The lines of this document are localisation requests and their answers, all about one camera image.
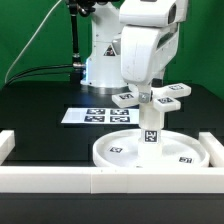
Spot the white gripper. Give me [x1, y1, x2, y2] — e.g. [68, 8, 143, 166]
[119, 0, 186, 102]

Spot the white cross-shaped table base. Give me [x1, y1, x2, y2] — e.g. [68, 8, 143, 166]
[112, 83, 191, 112]

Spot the white round table top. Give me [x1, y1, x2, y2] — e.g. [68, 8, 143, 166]
[93, 129, 210, 168]

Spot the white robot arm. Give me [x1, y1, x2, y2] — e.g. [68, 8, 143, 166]
[81, 0, 188, 94]

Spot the white marker sheet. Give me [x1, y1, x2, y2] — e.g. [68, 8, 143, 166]
[61, 108, 139, 125]

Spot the white right fence bar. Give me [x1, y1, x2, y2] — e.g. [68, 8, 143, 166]
[199, 132, 224, 168]

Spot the white fence bar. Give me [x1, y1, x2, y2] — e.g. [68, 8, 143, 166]
[0, 130, 15, 165]
[199, 132, 224, 168]
[0, 166, 224, 194]

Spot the white left fence bar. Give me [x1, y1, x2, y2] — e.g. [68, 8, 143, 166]
[0, 130, 15, 165]

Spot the white front fence bar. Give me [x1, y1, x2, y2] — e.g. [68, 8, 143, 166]
[0, 166, 224, 194]

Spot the black cable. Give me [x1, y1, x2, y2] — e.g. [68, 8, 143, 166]
[2, 64, 75, 88]

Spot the white cable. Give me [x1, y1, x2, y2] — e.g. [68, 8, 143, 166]
[3, 0, 64, 84]

